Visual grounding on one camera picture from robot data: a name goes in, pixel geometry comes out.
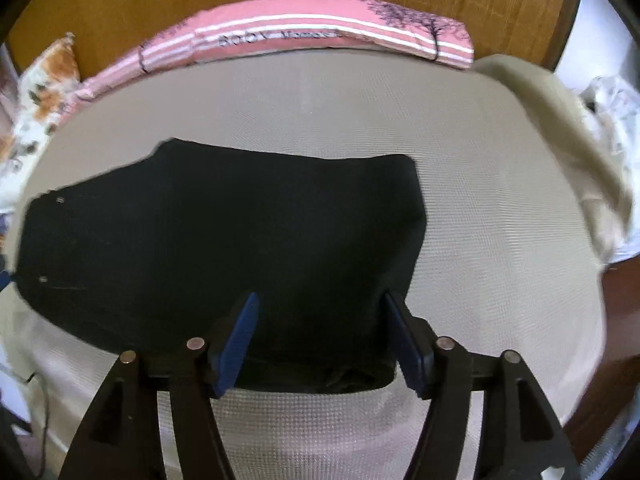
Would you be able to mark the white floral cloth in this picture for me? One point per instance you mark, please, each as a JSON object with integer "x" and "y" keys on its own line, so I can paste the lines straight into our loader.
{"x": 615, "y": 110}

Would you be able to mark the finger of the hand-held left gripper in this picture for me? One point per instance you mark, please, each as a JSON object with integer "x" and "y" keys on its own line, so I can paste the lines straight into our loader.
{"x": 4, "y": 279}

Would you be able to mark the beige blanket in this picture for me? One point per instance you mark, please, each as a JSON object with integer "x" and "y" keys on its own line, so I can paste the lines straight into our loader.
{"x": 565, "y": 125}

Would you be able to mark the white orange floral pillow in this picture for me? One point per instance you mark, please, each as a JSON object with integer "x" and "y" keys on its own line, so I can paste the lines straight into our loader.
{"x": 40, "y": 90}

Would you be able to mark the grey woven bed mat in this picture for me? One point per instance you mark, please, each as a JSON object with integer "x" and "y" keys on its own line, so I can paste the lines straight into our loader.
{"x": 475, "y": 235}

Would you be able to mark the pink striped tree-print pillow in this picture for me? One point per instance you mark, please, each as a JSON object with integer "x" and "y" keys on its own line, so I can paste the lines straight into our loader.
{"x": 310, "y": 25}

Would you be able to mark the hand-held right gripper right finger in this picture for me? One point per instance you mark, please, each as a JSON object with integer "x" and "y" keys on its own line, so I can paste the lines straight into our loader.
{"x": 407, "y": 350}

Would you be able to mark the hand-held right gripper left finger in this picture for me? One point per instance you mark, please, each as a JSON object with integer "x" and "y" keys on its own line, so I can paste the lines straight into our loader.
{"x": 240, "y": 345}

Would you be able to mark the black pants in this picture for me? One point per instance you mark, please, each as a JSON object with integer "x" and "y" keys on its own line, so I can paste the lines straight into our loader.
{"x": 225, "y": 240}

